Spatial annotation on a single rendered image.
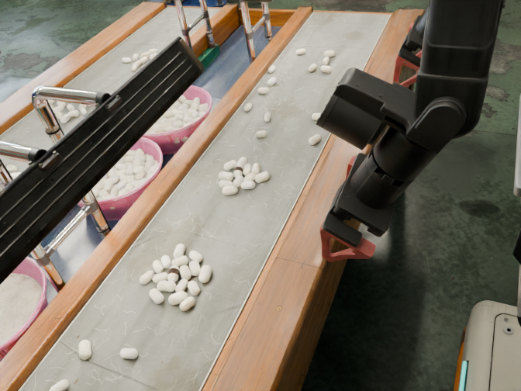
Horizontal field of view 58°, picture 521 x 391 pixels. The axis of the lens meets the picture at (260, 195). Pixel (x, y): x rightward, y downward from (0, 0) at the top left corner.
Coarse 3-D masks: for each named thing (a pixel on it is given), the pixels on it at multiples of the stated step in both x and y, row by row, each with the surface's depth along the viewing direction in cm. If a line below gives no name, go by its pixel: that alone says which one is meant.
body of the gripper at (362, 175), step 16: (368, 160) 52; (352, 176) 56; (368, 176) 52; (384, 176) 51; (352, 192) 55; (368, 192) 53; (384, 192) 52; (400, 192) 53; (336, 208) 54; (352, 208) 53; (368, 208) 54; (384, 208) 55; (368, 224) 53; (384, 224) 54
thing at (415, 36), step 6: (426, 12) 81; (420, 18) 87; (414, 24) 85; (420, 24) 82; (414, 30) 83; (420, 30) 82; (408, 36) 82; (414, 36) 82; (420, 36) 82; (408, 42) 81; (414, 42) 81; (420, 42) 81; (414, 48) 82; (420, 48) 81
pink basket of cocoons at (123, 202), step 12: (144, 144) 128; (156, 144) 124; (156, 156) 126; (132, 192) 111; (84, 204) 113; (108, 204) 112; (120, 204) 113; (132, 204) 115; (108, 216) 117; (120, 216) 118
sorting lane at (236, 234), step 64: (320, 64) 152; (256, 128) 129; (320, 128) 126; (192, 192) 113; (256, 192) 110; (128, 256) 100; (256, 256) 95; (128, 320) 88; (192, 320) 86; (128, 384) 78; (192, 384) 77
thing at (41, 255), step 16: (32, 96) 80; (48, 96) 78; (64, 96) 76; (80, 96) 75; (96, 96) 74; (48, 112) 83; (48, 128) 84; (0, 144) 66; (16, 144) 66; (16, 160) 66; (32, 160) 64; (48, 160) 64; (96, 208) 98; (96, 224) 101; (48, 256) 89; (48, 272) 90
